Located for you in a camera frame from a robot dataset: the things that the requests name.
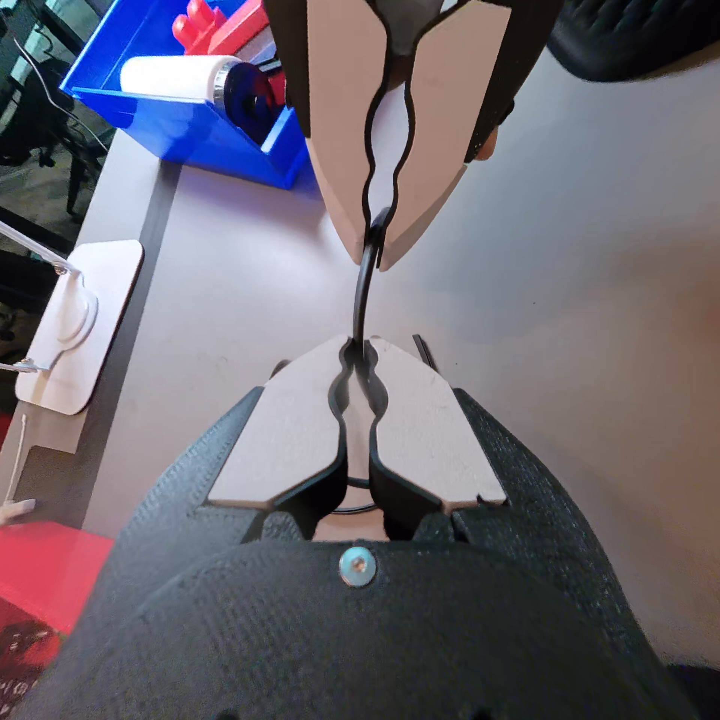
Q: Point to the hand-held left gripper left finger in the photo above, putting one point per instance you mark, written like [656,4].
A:
[281,444]

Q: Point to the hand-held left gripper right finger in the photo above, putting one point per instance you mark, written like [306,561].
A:
[433,444]

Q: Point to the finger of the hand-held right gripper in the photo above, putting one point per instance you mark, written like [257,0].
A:
[337,112]
[450,112]

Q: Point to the red wooden block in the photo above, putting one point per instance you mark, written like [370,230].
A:
[242,25]

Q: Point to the blue plastic bin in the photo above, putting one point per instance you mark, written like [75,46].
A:
[185,129]

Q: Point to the red toy brick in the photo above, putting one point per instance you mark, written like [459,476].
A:
[194,22]

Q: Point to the red plastic bin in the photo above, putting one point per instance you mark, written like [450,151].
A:
[50,568]

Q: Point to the black chair armrest pad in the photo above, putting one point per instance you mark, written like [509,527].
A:
[630,34]

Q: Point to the white tape roll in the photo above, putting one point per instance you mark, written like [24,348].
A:
[169,76]

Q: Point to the white metal panel stand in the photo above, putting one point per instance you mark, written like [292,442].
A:
[84,326]

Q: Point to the black office chair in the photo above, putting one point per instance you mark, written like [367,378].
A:
[39,112]

